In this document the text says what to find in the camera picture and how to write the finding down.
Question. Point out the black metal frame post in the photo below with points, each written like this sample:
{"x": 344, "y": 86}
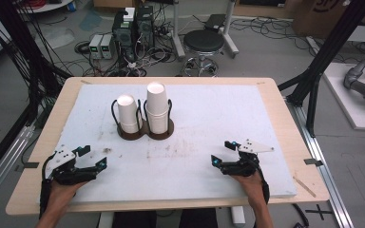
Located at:
{"x": 329, "y": 47}

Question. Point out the black computer tower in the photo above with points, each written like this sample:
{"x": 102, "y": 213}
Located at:
{"x": 145, "y": 25}
{"x": 123, "y": 31}

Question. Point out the white round table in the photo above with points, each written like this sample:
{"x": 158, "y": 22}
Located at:
{"x": 49, "y": 5}

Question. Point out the white table leg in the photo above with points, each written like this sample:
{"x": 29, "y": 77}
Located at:
{"x": 238, "y": 215}
{"x": 106, "y": 220}

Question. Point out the white floor platform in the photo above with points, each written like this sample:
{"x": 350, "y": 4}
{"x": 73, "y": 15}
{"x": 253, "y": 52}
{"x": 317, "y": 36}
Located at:
{"x": 351, "y": 101}

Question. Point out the black tape piece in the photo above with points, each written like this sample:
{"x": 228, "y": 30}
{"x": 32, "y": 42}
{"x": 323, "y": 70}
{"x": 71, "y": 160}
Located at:
{"x": 30, "y": 165}
{"x": 313, "y": 162}

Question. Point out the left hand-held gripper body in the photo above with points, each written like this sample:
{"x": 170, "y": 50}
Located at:
{"x": 64, "y": 172}

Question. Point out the grey bench power supply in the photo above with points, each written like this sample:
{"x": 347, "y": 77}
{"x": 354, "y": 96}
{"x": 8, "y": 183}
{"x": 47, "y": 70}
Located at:
{"x": 95, "y": 46}
{"x": 107, "y": 47}

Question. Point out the white foam mat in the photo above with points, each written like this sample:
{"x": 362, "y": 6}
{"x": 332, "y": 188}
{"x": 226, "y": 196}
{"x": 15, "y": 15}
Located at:
{"x": 202, "y": 126}

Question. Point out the person's left hand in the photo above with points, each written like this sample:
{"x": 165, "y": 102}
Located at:
{"x": 61, "y": 194}

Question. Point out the black tape cross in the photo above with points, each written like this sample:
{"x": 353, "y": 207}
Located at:
{"x": 319, "y": 211}

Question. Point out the brown cardboard box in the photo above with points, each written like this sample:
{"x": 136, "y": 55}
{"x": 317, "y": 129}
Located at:
{"x": 323, "y": 15}

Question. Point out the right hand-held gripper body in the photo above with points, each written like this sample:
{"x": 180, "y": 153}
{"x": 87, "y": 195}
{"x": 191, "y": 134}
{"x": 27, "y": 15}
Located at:
{"x": 245, "y": 166}

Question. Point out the black round stool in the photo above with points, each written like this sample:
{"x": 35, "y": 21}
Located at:
{"x": 203, "y": 41}

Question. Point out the black flat box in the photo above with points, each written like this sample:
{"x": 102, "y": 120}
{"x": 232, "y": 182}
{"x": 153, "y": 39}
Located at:
{"x": 215, "y": 21}

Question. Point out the white stand leg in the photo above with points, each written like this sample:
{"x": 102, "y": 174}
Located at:
{"x": 229, "y": 31}
{"x": 177, "y": 31}

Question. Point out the aluminium floor rail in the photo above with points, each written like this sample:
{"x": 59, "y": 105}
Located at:
{"x": 323, "y": 177}
{"x": 3, "y": 167}

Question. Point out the white paper cup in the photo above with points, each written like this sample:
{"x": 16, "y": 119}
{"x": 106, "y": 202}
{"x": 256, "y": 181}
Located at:
{"x": 127, "y": 109}
{"x": 157, "y": 96}
{"x": 129, "y": 128}
{"x": 157, "y": 123}

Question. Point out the person's right hand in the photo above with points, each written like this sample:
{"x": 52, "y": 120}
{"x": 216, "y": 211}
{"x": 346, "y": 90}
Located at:
{"x": 253, "y": 188}

